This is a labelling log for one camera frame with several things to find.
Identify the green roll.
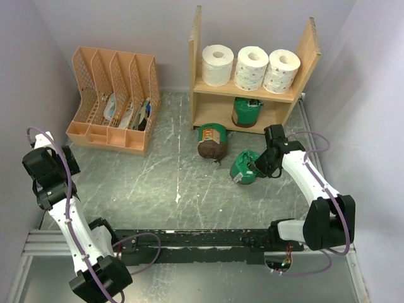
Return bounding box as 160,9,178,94
230,150,259,185
232,97,263,128

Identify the brown roll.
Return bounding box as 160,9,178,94
197,123,228,164

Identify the white roll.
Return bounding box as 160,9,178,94
234,46,269,92
201,45,234,86
263,49,300,95

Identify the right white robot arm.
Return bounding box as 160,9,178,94
252,124,355,256

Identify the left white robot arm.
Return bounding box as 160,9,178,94
22,145,133,302

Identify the wooden two-tier shelf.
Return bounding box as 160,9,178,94
189,5,321,134

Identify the stationery in organizer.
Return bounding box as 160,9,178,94
103,93,152,131

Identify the orange plastic file organizer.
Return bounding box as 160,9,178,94
66,46,161,155

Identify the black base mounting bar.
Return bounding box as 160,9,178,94
113,227,304,266

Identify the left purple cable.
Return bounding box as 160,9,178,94
26,126,161,303

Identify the purple cable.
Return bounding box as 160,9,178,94
277,131,352,276
26,126,161,303

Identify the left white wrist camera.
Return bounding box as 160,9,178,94
27,131,56,150

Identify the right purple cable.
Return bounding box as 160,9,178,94
277,131,352,276

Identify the aluminium rail frame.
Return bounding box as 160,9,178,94
6,227,370,303

